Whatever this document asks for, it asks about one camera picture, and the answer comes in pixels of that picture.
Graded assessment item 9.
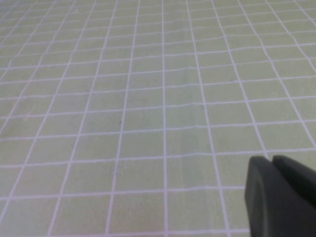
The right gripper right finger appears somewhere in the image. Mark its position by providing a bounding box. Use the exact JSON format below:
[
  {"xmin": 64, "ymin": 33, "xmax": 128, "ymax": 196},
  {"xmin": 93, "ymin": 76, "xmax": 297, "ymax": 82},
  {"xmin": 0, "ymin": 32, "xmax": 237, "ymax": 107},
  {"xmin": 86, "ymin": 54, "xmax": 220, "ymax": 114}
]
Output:
[{"xmin": 272, "ymin": 154, "xmax": 316, "ymax": 207}]

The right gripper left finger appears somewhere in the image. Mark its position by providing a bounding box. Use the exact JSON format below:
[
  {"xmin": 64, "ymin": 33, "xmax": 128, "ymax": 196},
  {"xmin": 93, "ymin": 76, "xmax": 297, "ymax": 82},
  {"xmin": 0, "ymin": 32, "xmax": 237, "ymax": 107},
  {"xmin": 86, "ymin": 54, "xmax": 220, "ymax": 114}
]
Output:
[{"xmin": 244, "ymin": 155, "xmax": 316, "ymax": 237}]

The green checked tablecloth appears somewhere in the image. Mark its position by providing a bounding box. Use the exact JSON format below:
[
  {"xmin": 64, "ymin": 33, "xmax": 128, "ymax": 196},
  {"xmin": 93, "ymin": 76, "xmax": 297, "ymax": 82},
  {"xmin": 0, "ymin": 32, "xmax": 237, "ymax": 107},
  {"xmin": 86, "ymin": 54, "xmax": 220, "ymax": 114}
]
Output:
[{"xmin": 0, "ymin": 0, "xmax": 316, "ymax": 237}]

